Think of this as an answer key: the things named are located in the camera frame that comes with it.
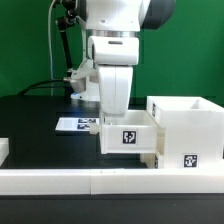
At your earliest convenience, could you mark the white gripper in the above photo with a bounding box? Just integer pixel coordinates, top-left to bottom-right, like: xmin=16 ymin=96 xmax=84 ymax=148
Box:
xmin=98 ymin=65 xmax=133 ymax=116

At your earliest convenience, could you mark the white drawer tray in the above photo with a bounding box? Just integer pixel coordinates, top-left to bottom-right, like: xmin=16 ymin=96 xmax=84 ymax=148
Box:
xmin=90 ymin=110 xmax=163 ymax=154
xmin=140 ymin=152 xmax=164 ymax=169

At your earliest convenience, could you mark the white front drawer tray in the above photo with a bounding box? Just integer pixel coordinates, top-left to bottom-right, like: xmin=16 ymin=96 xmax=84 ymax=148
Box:
xmin=140 ymin=152 xmax=164 ymax=169

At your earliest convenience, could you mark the white drawer cabinet box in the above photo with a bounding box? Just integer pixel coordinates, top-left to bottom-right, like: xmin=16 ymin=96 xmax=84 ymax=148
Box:
xmin=146 ymin=96 xmax=224 ymax=169

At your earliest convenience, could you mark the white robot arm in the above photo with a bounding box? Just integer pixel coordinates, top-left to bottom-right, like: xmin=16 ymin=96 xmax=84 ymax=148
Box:
xmin=62 ymin=0 xmax=176 ymax=117

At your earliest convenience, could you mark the printed marker sheet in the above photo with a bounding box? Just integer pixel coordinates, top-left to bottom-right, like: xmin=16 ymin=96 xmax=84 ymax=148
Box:
xmin=55 ymin=117 xmax=99 ymax=131

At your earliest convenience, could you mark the white left barrier block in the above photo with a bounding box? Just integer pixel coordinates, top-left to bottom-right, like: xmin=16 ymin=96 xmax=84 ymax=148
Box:
xmin=0 ymin=138 xmax=9 ymax=166

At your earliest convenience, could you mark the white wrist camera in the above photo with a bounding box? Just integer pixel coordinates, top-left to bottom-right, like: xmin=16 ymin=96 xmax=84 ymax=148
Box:
xmin=88 ymin=36 xmax=139 ymax=65

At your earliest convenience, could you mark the black cable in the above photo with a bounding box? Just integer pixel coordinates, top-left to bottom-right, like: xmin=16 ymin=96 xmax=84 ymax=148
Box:
xmin=17 ymin=78 xmax=75 ymax=96

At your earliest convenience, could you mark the white cable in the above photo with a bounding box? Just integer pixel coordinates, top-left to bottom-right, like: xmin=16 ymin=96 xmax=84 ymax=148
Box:
xmin=47 ymin=0 xmax=59 ymax=82

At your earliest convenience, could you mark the white front barrier rail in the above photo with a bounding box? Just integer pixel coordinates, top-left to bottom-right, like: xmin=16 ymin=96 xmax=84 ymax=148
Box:
xmin=0 ymin=169 xmax=224 ymax=196

